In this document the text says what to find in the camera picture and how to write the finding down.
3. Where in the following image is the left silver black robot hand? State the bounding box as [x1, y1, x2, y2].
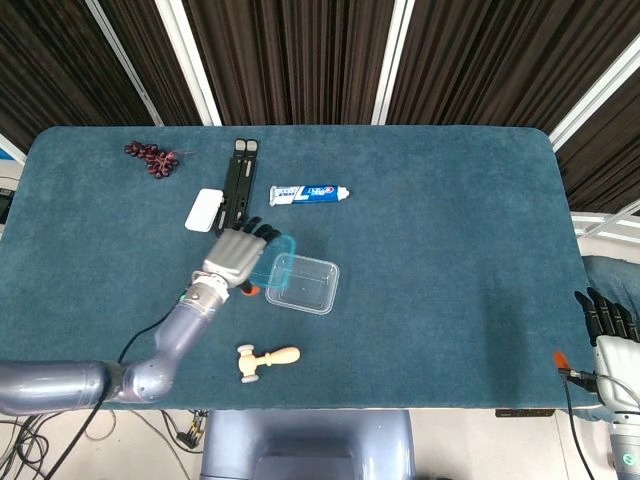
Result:
[202, 215, 282, 297]

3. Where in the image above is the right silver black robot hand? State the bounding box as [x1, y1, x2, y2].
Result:
[553, 287, 640, 416]

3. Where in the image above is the translucent blue plastic lid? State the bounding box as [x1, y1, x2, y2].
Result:
[248, 233, 297, 291]

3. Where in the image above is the clear plastic container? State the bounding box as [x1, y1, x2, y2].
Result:
[264, 252, 341, 317]

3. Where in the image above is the white flat plastic case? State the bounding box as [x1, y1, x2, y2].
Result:
[184, 187, 225, 233]

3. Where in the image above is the black folding stand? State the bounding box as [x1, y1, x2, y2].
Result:
[214, 138, 261, 239]

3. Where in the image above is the person's leg in jeans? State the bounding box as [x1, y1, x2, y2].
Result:
[582, 254, 640, 306]

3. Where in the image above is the blue white toothpaste tube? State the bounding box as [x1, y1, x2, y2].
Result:
[269, 184, 351, 207]

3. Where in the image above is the black table control panel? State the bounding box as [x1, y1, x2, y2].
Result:
[494, 408, 556, 419]

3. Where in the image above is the cream wooden mallet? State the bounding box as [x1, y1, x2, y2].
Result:
[236, 344, 302, 385]

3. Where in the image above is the bunch of red grapes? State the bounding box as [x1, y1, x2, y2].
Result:
[124, 141, 194, 180]

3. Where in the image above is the black power plug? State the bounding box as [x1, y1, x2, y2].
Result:
[177, 409, 209, 449]

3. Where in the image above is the teal fabric tablecloth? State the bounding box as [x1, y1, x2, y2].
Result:
[0, 124, 601, 412]

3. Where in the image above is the blue-grey robot torso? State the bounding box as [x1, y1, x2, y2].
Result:
[199, 409, 417, 480]

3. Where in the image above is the dark brown curtain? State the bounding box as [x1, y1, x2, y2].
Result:
[0, 0, 640, 216]

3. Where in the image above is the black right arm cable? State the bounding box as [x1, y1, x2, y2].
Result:
[564, 372, 640, 480]

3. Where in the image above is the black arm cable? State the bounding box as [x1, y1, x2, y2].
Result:
[37, 294, 194, 480]
[564, 372, 640, 480]

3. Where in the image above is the white metal frame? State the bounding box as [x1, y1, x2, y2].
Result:
[569, 199, 640, 251]

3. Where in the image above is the wide white frame post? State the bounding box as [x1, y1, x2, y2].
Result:
[153, 0, 223, 127]
[548, 34, 640, 151]
[371, 0, 412, 126]

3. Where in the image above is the thin white frame post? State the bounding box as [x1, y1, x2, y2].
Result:
[83, 0, 165, 127]

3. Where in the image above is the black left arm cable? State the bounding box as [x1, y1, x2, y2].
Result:
[37, 294, 194, 480]

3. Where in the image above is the black floor cable bundle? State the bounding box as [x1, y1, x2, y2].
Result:
[0, 414, 51, 480]

